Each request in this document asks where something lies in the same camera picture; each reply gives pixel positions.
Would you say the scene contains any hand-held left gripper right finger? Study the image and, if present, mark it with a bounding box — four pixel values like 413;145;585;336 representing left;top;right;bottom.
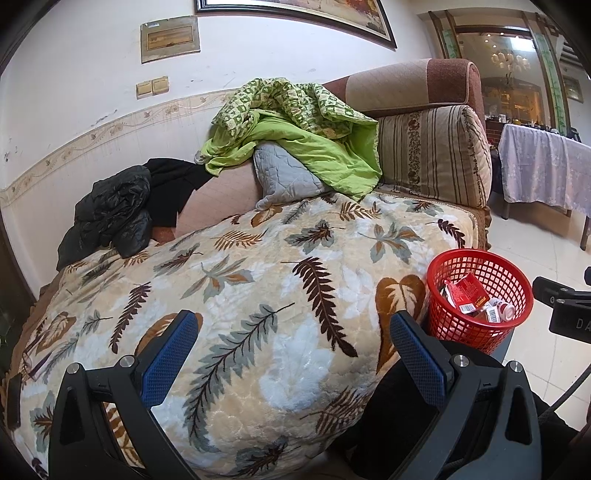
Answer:
389;310;542;480

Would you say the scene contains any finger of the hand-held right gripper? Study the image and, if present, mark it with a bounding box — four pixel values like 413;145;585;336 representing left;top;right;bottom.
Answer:
532;276;591;308

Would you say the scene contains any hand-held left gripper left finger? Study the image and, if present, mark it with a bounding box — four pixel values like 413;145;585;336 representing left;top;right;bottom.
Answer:
48;310;200;480

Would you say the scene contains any red plastic mesh basket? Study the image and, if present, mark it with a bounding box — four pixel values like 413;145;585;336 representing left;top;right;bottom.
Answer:
426;249;535;355

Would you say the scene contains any torn red and white wrapper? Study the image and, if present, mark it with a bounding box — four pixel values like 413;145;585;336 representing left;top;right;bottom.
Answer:
445;272;490;315

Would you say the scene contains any leaf print blanket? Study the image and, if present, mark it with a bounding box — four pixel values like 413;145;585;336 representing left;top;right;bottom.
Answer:
9;191;483;480

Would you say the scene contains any table with lilac tablecloth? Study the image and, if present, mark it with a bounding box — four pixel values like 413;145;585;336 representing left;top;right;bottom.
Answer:
498;124;591;252

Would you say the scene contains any black smartphone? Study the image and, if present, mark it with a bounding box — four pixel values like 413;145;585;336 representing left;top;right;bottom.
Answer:
7;374;23;430

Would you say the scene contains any black puffer jacket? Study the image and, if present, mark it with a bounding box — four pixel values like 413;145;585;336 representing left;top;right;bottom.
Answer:
56;165;153;271

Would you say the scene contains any dark wooden glass door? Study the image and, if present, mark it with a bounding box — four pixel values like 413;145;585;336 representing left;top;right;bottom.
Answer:
0;217;38;370

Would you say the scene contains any black cloth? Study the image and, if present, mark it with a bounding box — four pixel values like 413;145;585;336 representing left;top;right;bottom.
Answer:
143;158;208;228

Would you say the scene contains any striped floral sofa cushion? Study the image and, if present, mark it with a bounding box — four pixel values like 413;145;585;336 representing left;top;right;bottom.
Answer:
375;105;492;209

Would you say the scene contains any wooden cabinet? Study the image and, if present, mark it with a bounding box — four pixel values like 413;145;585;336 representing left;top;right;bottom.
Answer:
480;78;543;148

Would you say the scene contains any grey quilted pillow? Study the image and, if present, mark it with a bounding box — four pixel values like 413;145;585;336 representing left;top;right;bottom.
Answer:
252;141;326;212

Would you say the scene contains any green patterned quilt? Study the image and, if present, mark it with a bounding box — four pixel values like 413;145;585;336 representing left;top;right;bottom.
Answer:
199;78;383;202

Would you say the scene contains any chandelier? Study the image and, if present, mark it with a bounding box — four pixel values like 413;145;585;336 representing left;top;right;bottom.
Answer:
490;48;531;75

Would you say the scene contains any brown fabric sofa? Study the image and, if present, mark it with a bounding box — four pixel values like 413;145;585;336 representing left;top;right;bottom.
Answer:
9;58;492;324

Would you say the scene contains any wooden framed doorway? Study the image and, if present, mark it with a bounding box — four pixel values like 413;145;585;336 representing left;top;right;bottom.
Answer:
429;9;573;134

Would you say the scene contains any large dark framed painting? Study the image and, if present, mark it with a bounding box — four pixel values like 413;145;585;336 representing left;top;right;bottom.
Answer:
195;0;398;50

